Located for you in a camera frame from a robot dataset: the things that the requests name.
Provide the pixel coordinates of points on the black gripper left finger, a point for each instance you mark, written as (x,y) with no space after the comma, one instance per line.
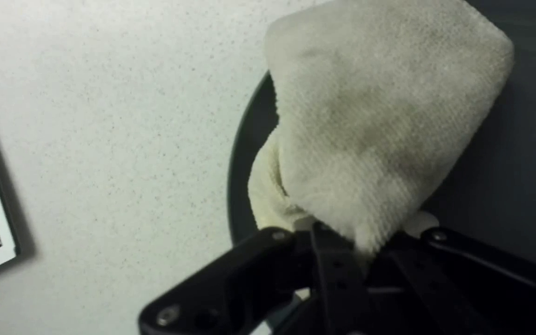
(249,279)

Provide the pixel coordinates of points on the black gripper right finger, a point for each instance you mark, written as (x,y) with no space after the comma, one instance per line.
(465,279)

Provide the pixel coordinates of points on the stained white cloth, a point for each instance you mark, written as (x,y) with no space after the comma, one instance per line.
(372,123)

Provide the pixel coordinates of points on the dark green plate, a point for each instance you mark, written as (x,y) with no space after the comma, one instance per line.
(515,173)

